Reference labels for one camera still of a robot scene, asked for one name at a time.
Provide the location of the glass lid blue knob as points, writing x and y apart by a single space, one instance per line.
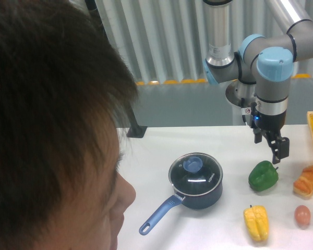
195 174

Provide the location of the orange croissant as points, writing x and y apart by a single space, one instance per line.
303 185

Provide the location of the green bell pepper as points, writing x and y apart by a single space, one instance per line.
263 176

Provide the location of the dark blue saucepan blue handle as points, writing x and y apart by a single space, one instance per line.
192 202

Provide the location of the yellow bell pepper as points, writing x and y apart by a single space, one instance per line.
257 222

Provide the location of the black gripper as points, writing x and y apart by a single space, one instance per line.
269 126

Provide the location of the person's head dark hair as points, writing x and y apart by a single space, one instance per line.
63 89

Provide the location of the brown egg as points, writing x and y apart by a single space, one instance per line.
302 215

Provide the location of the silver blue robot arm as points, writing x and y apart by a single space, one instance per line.
259 72

